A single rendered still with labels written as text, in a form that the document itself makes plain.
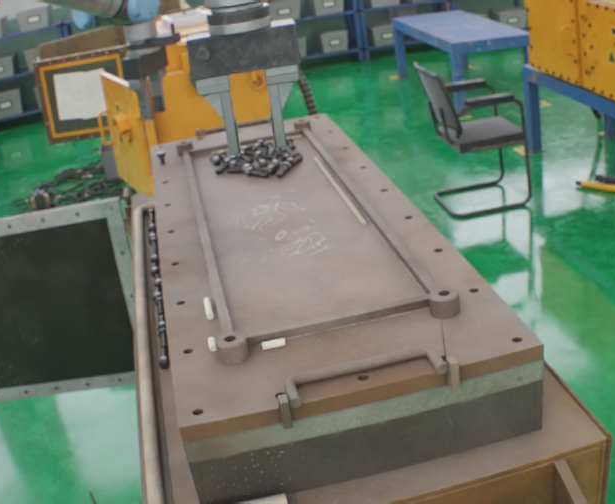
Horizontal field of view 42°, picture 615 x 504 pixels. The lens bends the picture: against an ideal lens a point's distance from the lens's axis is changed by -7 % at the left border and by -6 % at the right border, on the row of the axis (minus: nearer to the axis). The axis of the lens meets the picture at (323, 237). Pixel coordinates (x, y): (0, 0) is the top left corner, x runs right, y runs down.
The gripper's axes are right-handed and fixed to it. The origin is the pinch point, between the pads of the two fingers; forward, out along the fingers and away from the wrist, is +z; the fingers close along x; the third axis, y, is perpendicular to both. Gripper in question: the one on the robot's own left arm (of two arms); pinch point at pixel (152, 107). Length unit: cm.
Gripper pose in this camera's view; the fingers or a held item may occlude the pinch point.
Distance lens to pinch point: 196.5
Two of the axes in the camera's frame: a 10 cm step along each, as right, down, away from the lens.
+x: -3.0, 4.0, -8.6
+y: -9.5, -0.1, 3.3
